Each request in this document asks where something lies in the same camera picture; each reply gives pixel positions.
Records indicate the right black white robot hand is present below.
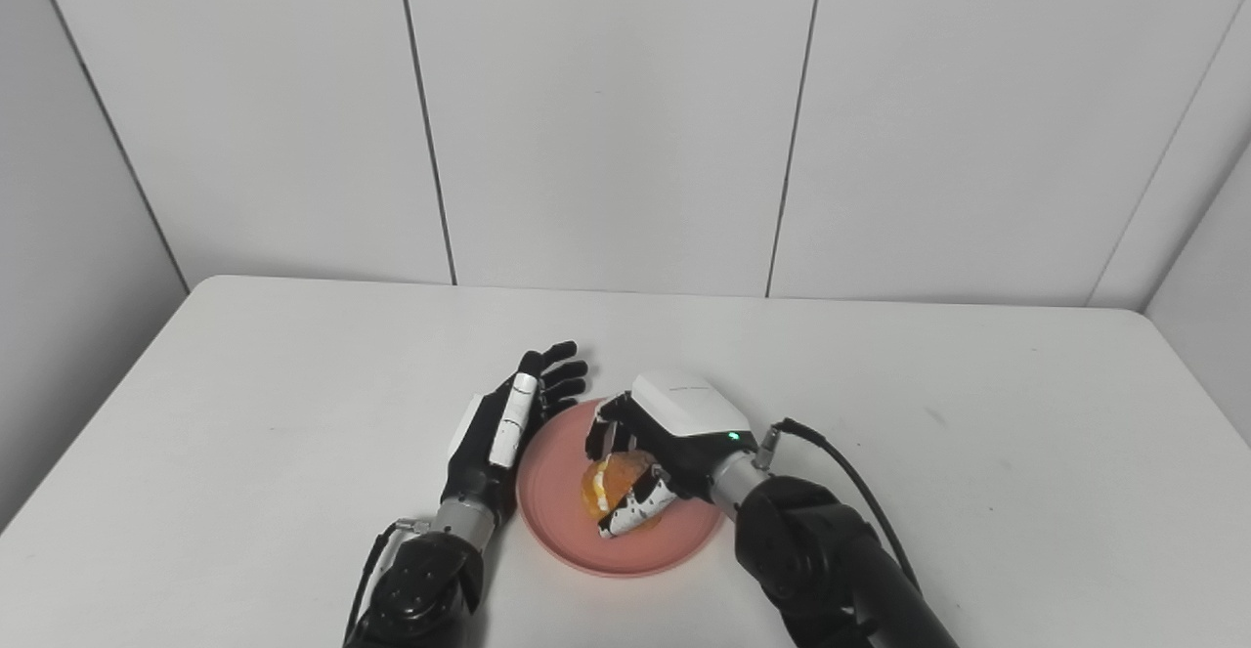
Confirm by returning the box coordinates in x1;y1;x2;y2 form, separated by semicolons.
584;369;760;540

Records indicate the orange cream puff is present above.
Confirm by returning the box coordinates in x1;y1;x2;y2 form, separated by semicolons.
581;449;663;532

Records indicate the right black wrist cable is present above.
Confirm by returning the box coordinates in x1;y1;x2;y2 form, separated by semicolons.
753;417;922;595

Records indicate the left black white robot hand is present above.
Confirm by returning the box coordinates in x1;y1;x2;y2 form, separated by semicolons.
439;340;590;522

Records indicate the pink round plate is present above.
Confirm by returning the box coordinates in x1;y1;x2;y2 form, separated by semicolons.
515;398;726;580

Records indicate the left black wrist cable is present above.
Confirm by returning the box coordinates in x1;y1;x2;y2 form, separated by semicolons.
344;519;433;644

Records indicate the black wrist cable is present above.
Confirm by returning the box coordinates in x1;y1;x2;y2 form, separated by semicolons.
344;519;433;644
753;417;922;595

